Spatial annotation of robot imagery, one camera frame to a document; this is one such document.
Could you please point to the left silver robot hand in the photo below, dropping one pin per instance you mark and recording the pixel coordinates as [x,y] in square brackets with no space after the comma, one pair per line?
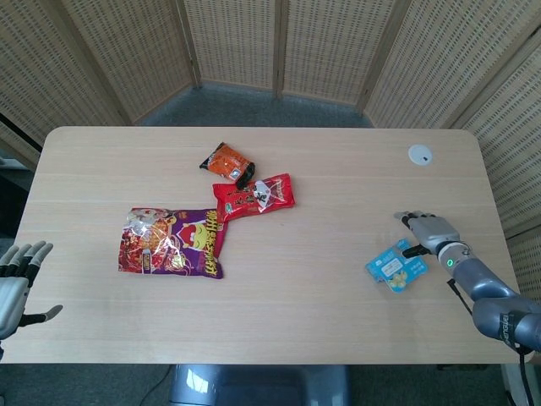
[10,296]

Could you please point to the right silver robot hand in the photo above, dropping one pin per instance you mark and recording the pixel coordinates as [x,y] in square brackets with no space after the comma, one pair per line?
[435,232]

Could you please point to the blue snack packet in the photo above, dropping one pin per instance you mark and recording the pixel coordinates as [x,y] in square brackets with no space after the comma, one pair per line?
[393,266]

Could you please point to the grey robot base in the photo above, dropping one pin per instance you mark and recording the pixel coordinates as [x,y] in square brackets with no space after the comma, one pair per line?
[262,389]

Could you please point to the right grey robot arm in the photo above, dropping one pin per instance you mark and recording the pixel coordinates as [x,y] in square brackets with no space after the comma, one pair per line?
[486,287]

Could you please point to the large purple snack bag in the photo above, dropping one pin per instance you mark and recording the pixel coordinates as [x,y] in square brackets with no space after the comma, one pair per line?
[186,245]

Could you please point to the red snack packet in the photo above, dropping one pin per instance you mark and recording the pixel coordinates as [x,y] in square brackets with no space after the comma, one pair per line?
[253,199]

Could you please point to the orange black snack packet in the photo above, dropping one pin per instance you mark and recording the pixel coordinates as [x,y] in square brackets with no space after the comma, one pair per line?
[224,162]

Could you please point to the woven bamboo folding screen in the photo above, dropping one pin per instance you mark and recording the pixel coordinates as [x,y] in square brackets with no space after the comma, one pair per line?
[236,42]

